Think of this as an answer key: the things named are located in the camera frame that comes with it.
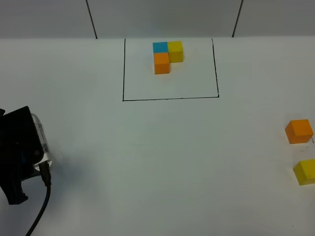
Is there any white template paper sheet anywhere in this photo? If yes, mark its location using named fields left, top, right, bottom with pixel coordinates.
left=123, top=37, right=219, bottom=101

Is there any blue template block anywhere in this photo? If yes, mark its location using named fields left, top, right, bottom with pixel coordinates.
left=153, top=42, right=168, bottom=54

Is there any yellow template block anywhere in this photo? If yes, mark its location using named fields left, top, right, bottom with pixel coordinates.
left=168, top=41, right=184, bottom=63

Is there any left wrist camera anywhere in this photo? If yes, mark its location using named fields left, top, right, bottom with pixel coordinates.
left=30, top=114, right=53, bottom=178

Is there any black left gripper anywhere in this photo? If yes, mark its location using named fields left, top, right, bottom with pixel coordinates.
left=0, top=106, right=40, bottom=205

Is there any orange template block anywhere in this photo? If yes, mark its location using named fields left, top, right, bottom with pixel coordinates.
left=154, top=53, right=170, bottom=74

